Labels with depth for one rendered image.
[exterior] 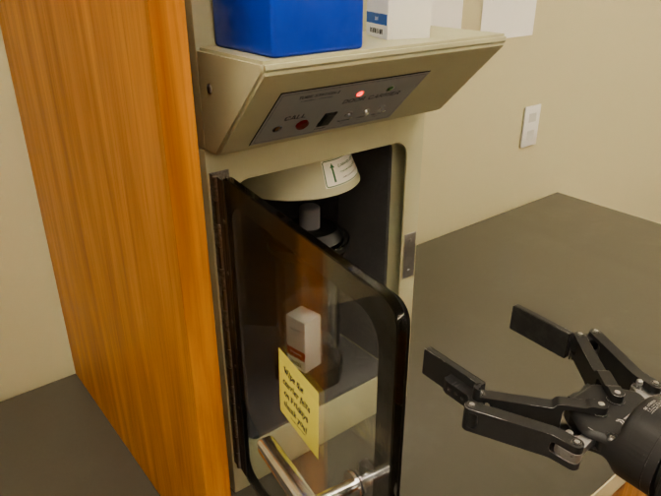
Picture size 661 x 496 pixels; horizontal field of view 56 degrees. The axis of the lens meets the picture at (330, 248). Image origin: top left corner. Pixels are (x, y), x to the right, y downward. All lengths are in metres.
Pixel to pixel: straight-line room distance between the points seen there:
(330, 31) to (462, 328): 0.78
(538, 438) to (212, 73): 0.42
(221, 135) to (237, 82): 0.07
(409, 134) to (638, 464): 0.47
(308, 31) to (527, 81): 1.27
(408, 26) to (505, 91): 1.05
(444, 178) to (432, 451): 0.83
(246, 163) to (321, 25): 0.18
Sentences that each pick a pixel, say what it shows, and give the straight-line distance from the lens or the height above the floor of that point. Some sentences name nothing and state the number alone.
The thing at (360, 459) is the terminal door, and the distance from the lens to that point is 0.51.
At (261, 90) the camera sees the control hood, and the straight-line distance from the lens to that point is 0.54.
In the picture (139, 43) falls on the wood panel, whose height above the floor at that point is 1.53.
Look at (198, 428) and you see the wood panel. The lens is 0.66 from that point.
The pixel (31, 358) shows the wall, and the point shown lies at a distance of 1.17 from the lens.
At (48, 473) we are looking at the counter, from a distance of 0.99.
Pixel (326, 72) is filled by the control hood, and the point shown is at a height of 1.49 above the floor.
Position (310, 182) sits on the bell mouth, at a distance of 0.76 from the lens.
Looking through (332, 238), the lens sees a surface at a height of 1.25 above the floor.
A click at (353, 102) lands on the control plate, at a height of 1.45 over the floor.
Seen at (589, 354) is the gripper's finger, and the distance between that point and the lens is 0.66.
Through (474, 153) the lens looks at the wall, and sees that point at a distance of 1.66.
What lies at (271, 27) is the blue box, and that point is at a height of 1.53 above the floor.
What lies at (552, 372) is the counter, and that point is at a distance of 1.15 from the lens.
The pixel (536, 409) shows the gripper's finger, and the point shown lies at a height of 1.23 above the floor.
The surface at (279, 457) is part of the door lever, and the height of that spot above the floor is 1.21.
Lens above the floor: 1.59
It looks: 25 degrees down
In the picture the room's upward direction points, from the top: straight up
